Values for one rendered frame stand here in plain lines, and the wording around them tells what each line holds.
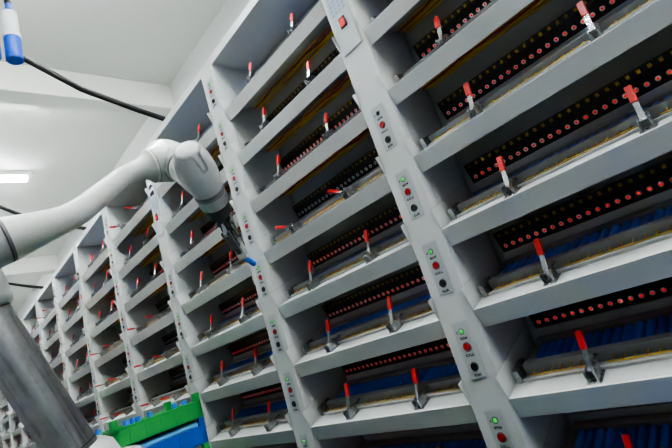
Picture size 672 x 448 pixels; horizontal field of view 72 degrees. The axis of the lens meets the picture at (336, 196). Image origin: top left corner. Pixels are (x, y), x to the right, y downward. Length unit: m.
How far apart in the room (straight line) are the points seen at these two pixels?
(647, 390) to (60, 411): 1.18
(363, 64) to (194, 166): 0.52
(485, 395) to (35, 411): 0.98
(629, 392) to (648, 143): 0.43
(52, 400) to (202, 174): 0.62
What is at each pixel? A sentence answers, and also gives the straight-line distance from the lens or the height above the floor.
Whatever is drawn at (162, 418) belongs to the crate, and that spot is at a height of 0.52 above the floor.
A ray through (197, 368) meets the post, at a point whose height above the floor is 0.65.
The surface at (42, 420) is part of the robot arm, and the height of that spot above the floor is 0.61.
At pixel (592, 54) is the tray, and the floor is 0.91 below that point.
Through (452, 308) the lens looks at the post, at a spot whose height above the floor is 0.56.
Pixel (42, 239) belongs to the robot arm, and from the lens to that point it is 1.19.
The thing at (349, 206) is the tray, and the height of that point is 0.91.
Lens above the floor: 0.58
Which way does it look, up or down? 17 degrees up
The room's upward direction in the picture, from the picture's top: 18 degrees counter-clockwise
